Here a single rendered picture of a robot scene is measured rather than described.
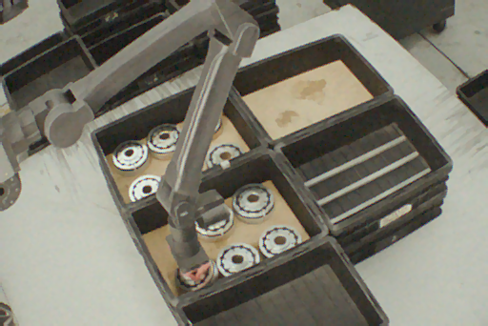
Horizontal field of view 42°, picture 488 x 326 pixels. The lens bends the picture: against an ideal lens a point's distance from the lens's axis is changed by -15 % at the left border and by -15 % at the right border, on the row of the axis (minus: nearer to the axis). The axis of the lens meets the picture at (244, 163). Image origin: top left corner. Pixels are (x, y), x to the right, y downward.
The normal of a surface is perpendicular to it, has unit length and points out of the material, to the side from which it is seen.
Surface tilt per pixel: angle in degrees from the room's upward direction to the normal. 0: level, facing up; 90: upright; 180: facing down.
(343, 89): 0
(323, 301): 0
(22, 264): 0
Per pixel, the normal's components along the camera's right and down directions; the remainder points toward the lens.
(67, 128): 0.49, 0.48
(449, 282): -0.08, -0.64
